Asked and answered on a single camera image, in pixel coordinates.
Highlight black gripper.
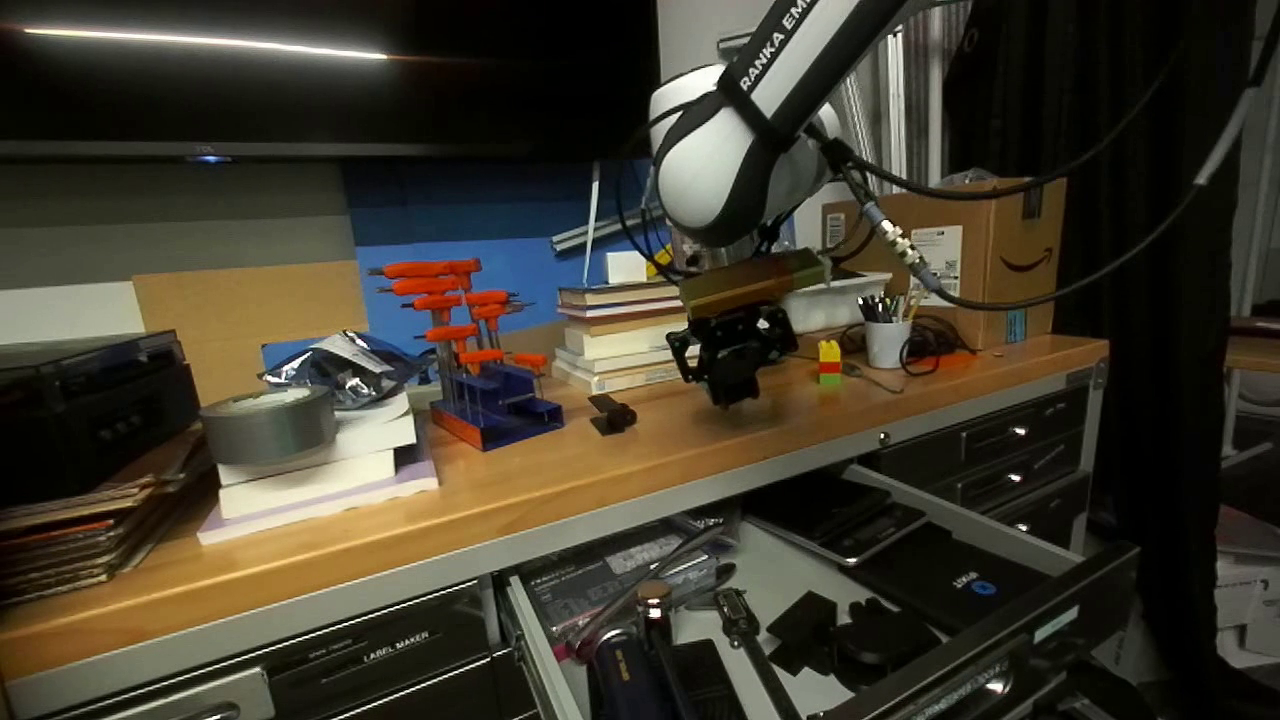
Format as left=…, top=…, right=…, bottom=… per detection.
left=664, top=301, right=805, bottom=413

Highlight black rectangular bracket block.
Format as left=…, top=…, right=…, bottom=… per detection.
left=764, top=594, right=844, bottom=676

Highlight black tool cabinet drawer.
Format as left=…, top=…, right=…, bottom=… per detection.
left=496, top=457, right=1146, bottom=720

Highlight stack of books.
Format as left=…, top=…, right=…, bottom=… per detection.
left=552, top=277, right=694, bottom=400

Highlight yellow red green lego stack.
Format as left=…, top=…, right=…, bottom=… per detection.
left=810, top=338, right=848, bottom=392

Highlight small white box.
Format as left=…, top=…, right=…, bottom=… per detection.
left=603, top=248, right=653, bottom=287

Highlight white pen cup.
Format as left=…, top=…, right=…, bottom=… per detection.
left=860, top=315, right=914, bottom=375

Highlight aluminium bar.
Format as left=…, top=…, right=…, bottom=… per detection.
left=548, top=203, right=657, bottom=255

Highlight thin white rod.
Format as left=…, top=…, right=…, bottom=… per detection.
left=581, top=156, right=607, bottom=292

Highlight black tablet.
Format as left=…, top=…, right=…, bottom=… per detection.
left=742, top=472, right=937, bottom=573

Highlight clear plastic tool bag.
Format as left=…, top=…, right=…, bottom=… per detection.
left=522, top=511, right=742, bottom=633

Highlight orange hex keys blue stand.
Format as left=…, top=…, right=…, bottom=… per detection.
left=372, top=255, right=566, bottom=457

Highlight black digital caliper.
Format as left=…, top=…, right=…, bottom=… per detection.
left=712, top=586, right=809, bottom=720

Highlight brown cardboard shipping box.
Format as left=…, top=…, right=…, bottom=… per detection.
left=816, top=174, right=1071, bottom=354

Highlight black rounded flat object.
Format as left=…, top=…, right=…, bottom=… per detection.
left=832, top=596, right=942, bottom=687

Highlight dark blue flashlight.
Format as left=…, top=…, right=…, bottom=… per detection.
left=582, top=576, right=689, bottom=720

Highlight black box blue logo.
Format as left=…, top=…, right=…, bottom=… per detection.
left=850, top=515, right=1057, bottom=636

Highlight silver foil bag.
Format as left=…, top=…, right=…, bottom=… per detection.
left=255, top=330, right=435, bottom=418

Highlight white foam board stack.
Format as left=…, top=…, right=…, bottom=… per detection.
left=195, top=392, right=445, bottom=553

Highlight black tool cabinet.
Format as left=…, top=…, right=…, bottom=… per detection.
left=0, top=366, right=1146, bottom=720

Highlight black curtain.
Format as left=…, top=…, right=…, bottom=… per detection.
left=937, top=0, right=1271, bottom=720

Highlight brown cardboard sheet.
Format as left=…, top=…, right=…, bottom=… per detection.
left=126, top=255, right=372, bottom=413

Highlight black hard case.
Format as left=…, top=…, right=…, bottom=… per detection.
left=0, top=330, right=208, bottom=511

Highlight dark folder stack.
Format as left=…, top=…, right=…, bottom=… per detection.
left=0, top=426, right=225, bottom=612

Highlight wrist mounted stereo camera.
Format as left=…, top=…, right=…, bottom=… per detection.
left=677, top=248, right=832, bottom=319

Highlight black cable silver connector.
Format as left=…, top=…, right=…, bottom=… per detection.
left=832, top=133, right=1280, bottom=315

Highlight dark cable bundle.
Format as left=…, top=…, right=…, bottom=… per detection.
left=904, top=315, right=982, bottom=381

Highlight black drawer chrome handle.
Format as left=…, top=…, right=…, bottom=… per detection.
left=930, top=435, right=1105, bottom=511
left=982, top=472, right=1100, bottom=553
left=872, top=381, right=1109, bottom=472

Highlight black thin arm cable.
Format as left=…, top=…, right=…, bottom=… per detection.
left=822, top=0, right=1257, bottom=192

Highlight black wall television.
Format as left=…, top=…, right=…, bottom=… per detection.
left=0, top=0, right=669, bottom=165

